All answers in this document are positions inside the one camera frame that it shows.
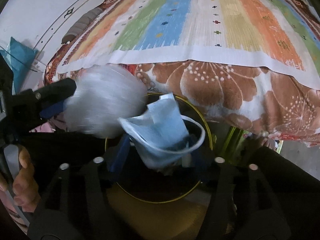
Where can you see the clear plastic bag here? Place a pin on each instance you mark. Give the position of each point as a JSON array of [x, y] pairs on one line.
[[100, 100]]

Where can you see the dark bucket with yellow rim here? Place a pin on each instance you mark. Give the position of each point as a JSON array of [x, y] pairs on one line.
[[160, 192]]

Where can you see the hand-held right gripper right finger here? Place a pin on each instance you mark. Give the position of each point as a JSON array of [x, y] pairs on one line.
[[198, 166]]

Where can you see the person's foot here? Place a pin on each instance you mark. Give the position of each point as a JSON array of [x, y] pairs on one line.
[[258, 142]]

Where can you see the green patterned cloth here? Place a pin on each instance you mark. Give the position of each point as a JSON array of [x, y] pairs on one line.
[[232, 140]]

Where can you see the striped colourful mat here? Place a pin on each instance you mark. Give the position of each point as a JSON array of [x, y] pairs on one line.
[[175, 17]]

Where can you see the person's left hand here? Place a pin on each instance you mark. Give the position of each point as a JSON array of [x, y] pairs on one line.
[[26, 190]]

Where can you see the floral brown red blanket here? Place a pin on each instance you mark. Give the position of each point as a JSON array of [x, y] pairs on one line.
[[220, 87]]

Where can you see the white metal headboard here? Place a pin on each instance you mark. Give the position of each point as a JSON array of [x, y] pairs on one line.
[[57, 12]]

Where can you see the teal cloth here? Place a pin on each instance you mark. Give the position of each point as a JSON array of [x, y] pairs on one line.
[[18, 57]]

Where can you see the blue face mask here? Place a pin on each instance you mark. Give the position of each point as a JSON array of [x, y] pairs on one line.
[[162, 130]]

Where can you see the person's right leg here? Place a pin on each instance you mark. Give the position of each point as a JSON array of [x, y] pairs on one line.
[[295, 180]]

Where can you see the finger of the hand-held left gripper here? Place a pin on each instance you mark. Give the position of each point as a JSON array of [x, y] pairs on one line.
[[53, 110], [57, 88]]

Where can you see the grey brown rolled pillow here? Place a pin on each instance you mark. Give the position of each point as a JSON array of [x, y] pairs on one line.
[[80, 25]]

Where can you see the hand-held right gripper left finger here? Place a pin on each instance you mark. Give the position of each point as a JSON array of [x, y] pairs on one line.
[[120, 155]]

